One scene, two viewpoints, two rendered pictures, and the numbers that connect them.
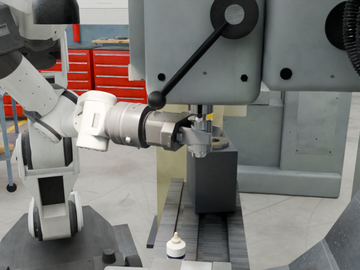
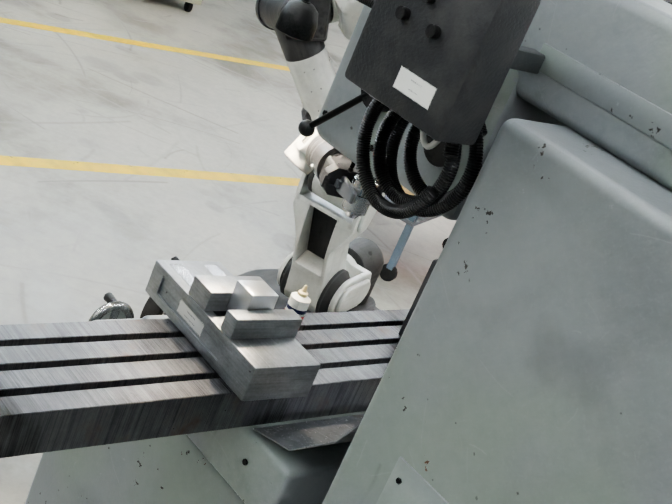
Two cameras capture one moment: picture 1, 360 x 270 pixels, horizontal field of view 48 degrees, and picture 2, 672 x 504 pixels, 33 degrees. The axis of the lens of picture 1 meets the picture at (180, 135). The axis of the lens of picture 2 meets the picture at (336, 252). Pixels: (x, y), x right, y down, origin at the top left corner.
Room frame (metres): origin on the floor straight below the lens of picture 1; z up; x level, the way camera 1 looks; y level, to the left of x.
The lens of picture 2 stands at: (-0.83, -1.19, 1.87)
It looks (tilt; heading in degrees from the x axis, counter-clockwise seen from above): 21 degrees down; 36
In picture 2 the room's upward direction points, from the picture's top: 24 degrees clockwise
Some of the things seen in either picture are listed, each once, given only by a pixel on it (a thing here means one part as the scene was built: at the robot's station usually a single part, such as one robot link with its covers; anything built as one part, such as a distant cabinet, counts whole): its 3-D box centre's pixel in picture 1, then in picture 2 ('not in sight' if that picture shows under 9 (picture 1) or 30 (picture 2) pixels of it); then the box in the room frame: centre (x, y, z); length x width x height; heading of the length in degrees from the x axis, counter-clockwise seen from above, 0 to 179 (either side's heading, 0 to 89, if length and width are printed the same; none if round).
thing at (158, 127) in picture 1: (156, 128); (342, 173); (0.78, 0.05, 1.24); 0.13 x 0.12 x 0.10; 157
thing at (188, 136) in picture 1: (193, 137); (345, 190); (0.71, -0.03, 1.24); 0.06 x 0.02 x 0.03; 67
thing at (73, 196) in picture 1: (55, 214); (323, 279); (1.48, 0.50, 0.68); 0.21 x 0.20 x 0.13; 17
